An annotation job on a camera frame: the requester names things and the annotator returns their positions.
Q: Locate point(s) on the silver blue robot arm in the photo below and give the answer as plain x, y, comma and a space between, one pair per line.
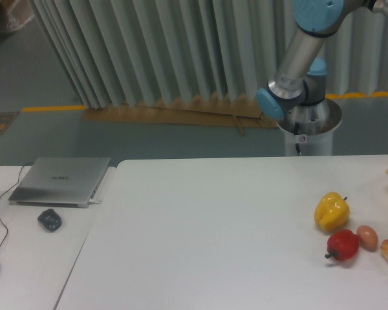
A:
301, 78

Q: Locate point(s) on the yellow bell pepper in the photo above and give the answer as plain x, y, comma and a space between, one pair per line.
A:
332, 212

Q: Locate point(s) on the red bell pepper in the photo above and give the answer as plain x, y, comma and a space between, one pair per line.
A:
342, 245

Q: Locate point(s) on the flat brown cardboard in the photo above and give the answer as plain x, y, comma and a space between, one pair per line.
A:
153, 115

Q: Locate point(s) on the grey pleated curtain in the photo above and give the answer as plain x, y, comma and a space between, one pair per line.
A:
134, 52

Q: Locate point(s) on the silver closed laptop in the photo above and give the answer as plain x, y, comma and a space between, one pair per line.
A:
70, 182

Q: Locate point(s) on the brown egg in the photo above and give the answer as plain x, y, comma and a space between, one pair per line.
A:
368, 237

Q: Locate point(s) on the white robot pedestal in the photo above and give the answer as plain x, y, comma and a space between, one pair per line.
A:
309, 130

